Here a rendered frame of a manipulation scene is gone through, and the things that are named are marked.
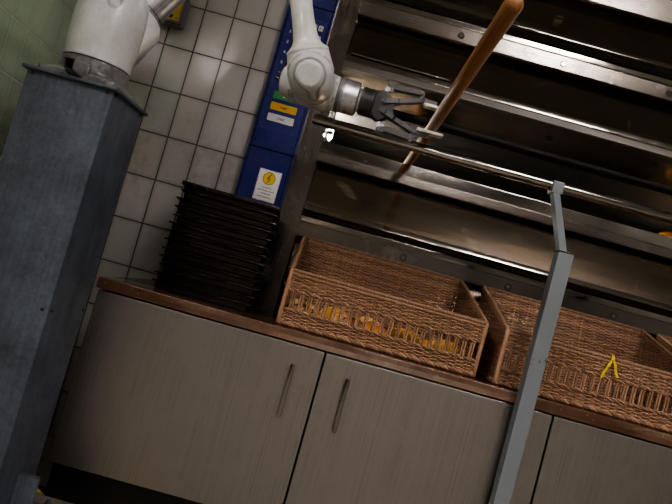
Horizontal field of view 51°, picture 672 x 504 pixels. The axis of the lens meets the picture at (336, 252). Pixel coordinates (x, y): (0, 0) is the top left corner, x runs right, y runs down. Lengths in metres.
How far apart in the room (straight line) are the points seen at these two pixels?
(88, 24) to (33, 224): 0.46
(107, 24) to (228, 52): 0.85
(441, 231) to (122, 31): 1.21
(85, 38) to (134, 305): 0.65
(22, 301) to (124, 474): 0.54
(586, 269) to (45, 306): 1.69
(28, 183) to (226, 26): 1.10
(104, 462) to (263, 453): 0.40
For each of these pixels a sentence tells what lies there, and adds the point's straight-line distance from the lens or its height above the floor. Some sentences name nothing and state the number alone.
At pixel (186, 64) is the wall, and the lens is 2.53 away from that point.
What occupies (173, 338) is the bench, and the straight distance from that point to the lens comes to 1.87.
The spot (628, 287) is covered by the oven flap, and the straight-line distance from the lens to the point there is 2.56.
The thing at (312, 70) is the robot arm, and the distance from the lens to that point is 1.67.
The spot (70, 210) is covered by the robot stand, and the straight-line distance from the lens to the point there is 1.63.
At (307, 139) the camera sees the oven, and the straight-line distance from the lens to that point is 2.42.
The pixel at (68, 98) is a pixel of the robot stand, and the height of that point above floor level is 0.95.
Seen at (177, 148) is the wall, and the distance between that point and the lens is 2.46.
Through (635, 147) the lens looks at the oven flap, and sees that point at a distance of 2.47.
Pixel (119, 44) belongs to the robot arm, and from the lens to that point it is 1.73.
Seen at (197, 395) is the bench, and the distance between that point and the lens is 1.87.
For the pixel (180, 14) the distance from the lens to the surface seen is 2.51.
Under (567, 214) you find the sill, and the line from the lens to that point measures 2.52.
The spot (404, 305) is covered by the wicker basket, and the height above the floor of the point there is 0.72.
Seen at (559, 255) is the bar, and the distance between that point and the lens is 1.86.
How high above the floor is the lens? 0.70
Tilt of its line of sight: 3 degrees up
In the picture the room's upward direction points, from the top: 16 degrees clockwise
